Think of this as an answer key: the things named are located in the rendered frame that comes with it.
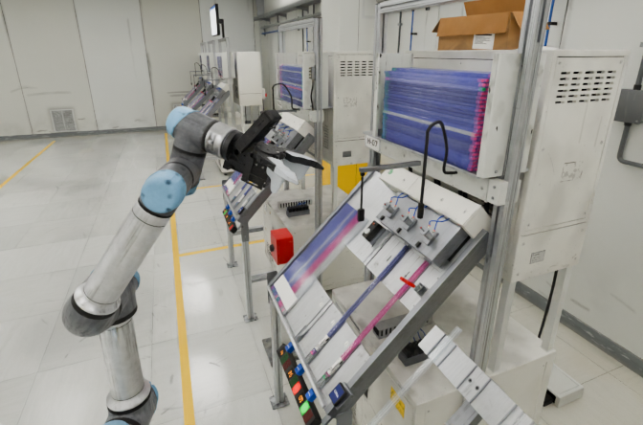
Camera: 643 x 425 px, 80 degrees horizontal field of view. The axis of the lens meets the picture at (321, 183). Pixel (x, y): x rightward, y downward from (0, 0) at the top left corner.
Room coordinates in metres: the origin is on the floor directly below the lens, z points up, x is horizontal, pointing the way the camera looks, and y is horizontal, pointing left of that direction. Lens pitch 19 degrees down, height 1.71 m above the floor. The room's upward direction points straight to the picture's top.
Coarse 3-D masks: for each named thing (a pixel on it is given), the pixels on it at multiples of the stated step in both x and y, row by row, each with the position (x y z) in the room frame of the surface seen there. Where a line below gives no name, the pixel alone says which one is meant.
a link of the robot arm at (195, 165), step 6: (174, 150) 0.83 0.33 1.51; (180, 150) 0.82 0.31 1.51; (174, 156) 0.82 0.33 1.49; (180, 156) 0.82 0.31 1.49; (186, 156) 0.82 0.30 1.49; (192, 156) 0.82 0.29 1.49; (198, 156) 0.83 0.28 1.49; (204, 156) 0.85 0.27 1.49; (168, 162) 0.79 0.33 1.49; (180, 162) 0.79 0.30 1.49; (186, 162) 0.80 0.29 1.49; (192, 162) 0.82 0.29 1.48; (198, 162) 0.83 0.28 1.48; (192, 168) 0.80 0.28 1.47; (198, 168) 0.83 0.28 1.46; (192, 174) 0.79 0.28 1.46; (198, 174) 0.83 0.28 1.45; (198, 180) 0.85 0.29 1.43; (192, 186) 0.83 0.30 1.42; (192, 192) 0.84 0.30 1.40
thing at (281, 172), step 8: (272, 160) 0.73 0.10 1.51; (280, 168) 0.70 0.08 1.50; (288, 168) 0.71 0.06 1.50; (272, 176) 0.73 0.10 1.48; (280, 176) 0.70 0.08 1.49; (288, 176) 0.69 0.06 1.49; (296, 176) 0.70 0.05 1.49; (272, 184) 0.72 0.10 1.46; (280, 184) 0.70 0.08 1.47; (296, 184) 0.69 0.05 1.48
